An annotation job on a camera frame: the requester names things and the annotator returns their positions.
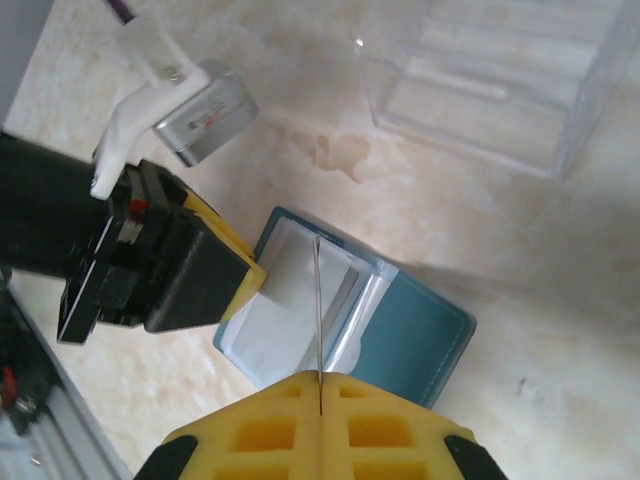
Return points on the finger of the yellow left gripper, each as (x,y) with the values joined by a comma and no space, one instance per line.
(220,225)
(205,280)

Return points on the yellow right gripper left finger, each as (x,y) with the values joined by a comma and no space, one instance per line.
(260,440)

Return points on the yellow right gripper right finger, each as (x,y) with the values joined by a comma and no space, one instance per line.
(390,440)

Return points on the teal leather card holder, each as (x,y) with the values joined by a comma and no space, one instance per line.
(420,320)

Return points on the clear plastic box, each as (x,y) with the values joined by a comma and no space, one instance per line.
(480,100)

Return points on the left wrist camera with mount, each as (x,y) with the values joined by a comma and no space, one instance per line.
(210,115)

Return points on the long aluminium mounting rail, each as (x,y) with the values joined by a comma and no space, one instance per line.
(65,415)

